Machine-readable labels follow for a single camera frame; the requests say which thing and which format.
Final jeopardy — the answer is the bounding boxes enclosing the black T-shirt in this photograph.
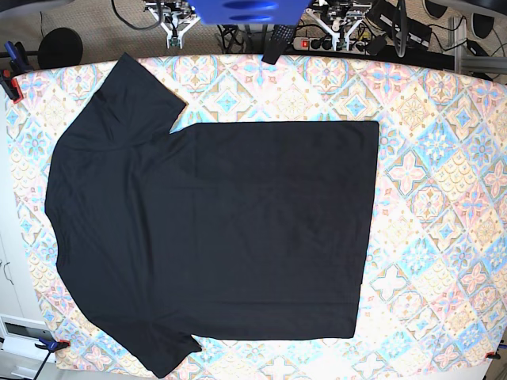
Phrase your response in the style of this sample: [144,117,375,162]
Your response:
[45,55,379,378]

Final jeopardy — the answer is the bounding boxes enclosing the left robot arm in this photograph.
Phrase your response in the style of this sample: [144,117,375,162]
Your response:
[304,0,375,53]

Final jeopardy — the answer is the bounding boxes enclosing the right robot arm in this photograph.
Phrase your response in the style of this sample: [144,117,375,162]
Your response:
[144,1,200,49]

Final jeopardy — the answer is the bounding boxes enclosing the white power strip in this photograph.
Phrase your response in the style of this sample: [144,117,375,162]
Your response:
[290,36,372,54]

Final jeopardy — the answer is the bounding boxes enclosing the patterned tablecloth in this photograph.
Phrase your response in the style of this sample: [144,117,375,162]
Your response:
[1,55,506,379]

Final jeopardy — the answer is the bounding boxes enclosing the black round stool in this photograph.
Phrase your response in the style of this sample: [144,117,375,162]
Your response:
[37,28,83,70]

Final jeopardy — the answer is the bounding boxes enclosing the blue orange clamp lower left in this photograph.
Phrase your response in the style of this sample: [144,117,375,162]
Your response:
[35,338,71,353]

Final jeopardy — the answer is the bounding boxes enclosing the blue orange clamp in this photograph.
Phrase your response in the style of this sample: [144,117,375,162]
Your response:
[35,338,71,353]
[1,41,26,104]

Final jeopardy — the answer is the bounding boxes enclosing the blue orange clamp upper left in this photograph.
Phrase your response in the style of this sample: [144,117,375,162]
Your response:
[1,41,26,104]

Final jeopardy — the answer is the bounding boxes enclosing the white cabinet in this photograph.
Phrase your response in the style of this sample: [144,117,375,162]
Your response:
[1,103,47,377]

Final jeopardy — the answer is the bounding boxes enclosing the orange clamp lower right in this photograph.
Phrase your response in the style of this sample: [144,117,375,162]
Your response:
[486,351,501,359]

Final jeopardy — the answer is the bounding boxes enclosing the black remote-like bracket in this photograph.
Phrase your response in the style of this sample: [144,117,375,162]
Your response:
[261,25,296,65]

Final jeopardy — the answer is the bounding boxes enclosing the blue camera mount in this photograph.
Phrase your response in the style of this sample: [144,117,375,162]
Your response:
[189,0,310,25]

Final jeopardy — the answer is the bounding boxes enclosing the aluminium frame rail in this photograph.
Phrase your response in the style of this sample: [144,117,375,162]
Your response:
[447,17,506,77]

